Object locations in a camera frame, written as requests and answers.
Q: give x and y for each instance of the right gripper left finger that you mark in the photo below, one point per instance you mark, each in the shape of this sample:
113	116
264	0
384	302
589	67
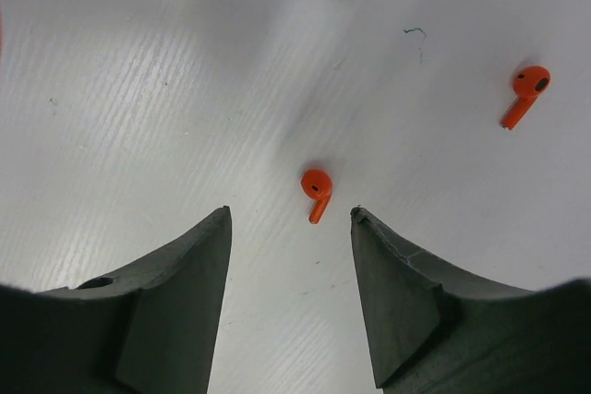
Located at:
148	327

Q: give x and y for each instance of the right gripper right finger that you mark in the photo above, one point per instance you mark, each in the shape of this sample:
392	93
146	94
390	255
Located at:
435	328

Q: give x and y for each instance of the orange earbud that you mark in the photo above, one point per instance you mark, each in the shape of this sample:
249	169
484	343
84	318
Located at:
528	85
317	185

